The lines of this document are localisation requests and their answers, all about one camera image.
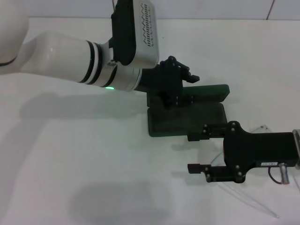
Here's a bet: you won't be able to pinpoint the clear white glasses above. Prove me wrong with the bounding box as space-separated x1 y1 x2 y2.
210 124 280 219

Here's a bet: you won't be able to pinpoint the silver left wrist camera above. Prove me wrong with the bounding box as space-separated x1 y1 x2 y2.
110 0 160 67

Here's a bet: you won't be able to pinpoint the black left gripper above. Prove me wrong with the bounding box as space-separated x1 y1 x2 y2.
140 55 201 110

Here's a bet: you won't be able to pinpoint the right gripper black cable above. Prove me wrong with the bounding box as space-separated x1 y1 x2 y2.
268 167 282 185

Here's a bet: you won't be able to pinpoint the right gripper silver connector plug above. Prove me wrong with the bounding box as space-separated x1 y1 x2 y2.
278 163 290 186

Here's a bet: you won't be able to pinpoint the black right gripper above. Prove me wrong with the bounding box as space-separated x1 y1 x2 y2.
187 120 296 184

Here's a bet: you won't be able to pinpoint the green glasses case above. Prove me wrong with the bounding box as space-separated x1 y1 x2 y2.
146 83 231 138

